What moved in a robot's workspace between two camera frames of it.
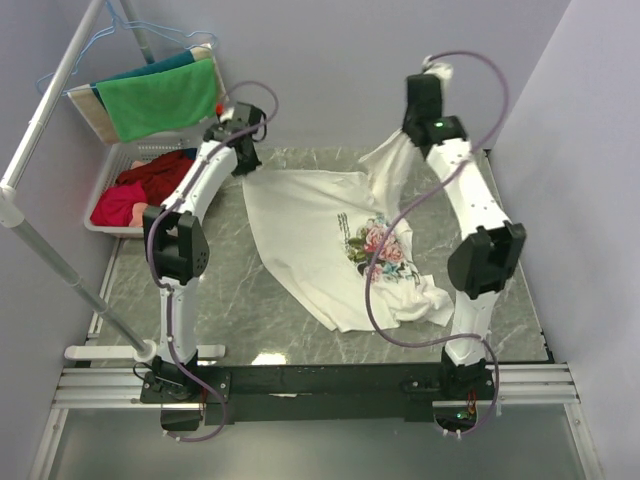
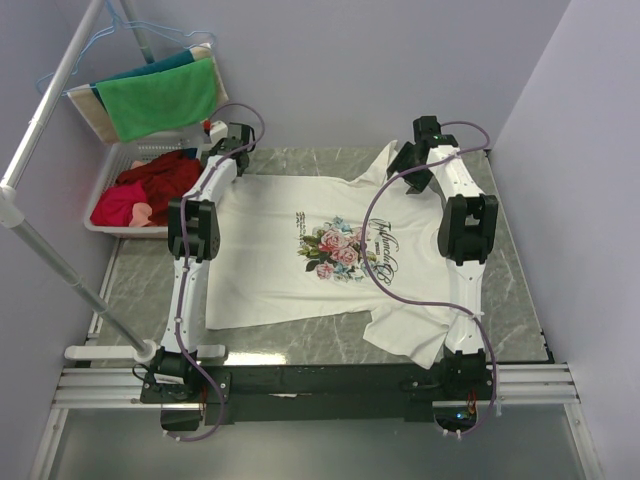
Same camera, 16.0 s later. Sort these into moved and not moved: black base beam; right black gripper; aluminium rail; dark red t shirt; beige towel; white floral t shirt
Moved: right black gripper; white floral t shirt
Not moved: black base beam; dark red t shirt; beige towel; aluminium rail
